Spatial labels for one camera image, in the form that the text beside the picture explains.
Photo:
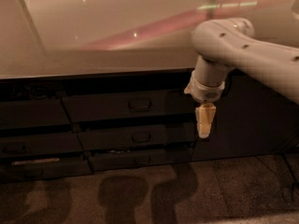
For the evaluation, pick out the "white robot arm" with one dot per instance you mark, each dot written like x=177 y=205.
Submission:
x=225 y=45

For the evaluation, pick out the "dark drawer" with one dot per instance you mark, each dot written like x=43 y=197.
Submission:
x=140 y=158
x=44 y=170
x=36 y=145
x=28 y=114
x=137 y=136
x=127 y=105

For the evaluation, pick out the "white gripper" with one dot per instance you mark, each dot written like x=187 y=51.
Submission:
x=206 y=92

